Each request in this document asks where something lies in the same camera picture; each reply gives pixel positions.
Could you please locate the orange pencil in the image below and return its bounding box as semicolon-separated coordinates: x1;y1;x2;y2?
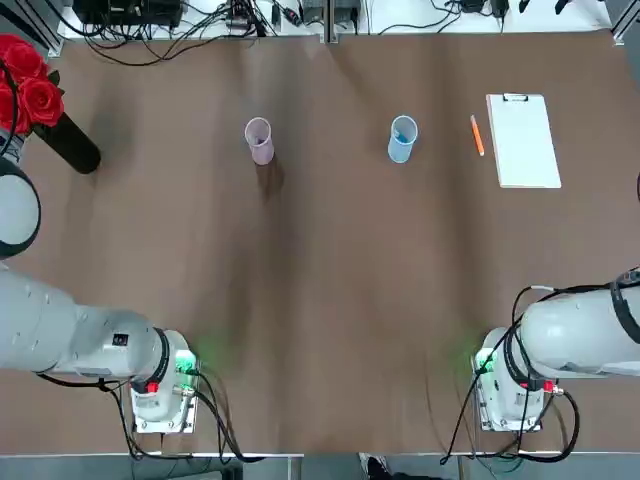
469;114;486;156

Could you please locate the pink mesh pen cup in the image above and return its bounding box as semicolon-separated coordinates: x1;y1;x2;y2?
244;117;276;166

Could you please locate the blue mesh pen cup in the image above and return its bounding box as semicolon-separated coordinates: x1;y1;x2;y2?
387;115;419;164

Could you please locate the white clipboard with black clip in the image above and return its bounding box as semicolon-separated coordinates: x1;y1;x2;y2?
485;92;563;190

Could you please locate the grey equipment box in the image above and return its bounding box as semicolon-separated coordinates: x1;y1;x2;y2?
302;0;361;22

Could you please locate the person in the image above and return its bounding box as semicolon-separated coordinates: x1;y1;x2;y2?
357;452;401;480

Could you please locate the black vase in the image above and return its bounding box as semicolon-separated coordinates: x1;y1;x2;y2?
30;112;103;175

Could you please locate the black electronics box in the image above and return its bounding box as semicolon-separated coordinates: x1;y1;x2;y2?
74;0;184;29

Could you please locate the red rose bouquet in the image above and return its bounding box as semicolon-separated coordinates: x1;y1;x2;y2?
0;33;66;136

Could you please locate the aluminium frame post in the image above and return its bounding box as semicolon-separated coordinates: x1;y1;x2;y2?
322;0;338;47

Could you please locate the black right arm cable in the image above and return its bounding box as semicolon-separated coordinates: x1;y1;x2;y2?
439;282;581;466

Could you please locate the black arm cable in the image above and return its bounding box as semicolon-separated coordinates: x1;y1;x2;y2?
439;282;581;466
32;367;269;462

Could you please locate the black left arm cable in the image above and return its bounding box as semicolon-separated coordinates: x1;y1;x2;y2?
32;367;269;462

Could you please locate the aluminium frame rail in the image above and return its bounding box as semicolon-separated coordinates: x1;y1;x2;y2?
610;0;640;47
37;17;65;57

